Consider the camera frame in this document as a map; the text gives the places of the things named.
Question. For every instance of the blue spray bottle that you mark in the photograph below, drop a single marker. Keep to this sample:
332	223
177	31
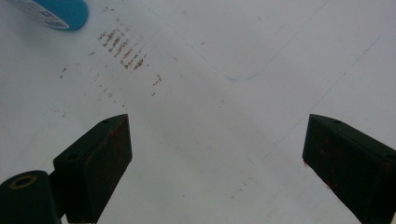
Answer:
70	11

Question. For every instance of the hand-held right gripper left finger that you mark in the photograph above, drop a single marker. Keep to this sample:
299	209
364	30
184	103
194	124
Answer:
93	161

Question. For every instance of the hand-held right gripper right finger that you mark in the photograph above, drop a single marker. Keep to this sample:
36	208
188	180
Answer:
355	161

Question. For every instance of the white sheet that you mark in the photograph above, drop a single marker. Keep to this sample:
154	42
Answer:
218	93

